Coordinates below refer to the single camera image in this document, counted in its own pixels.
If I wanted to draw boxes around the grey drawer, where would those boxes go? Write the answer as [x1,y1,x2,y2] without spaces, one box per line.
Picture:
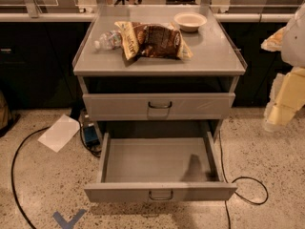
[83,93,235,121]
[85,132,237,202]

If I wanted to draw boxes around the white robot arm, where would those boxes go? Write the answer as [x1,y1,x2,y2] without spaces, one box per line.
[261,4,305,132]

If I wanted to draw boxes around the grey drawer cabinet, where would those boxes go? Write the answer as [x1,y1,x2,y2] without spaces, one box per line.
[73,5,247,137]

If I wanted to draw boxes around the white paper bowl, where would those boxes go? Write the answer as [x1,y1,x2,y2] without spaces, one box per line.
[174,12,207,32]

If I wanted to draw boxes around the brown yellow chip bag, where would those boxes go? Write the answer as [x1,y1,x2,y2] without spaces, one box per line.
[114,21,193,60]

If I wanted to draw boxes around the clear plastic water bottle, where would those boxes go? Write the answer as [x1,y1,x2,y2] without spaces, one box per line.
[93,31,122,51]

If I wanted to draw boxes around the blue power box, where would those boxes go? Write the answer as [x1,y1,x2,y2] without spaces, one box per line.
[83,123,99,147]

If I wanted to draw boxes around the white paper sheet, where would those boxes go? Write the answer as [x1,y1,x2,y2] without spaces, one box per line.
[38,114,80,153]

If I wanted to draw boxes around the blue tape floor marker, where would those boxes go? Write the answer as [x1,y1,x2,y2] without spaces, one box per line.
[51,208,88,229]

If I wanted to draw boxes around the brown bag left edge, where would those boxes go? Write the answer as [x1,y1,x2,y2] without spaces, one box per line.
[0,91,20,137]

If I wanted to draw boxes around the black cable left floor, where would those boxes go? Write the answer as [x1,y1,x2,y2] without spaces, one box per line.
[10,126,51,229]

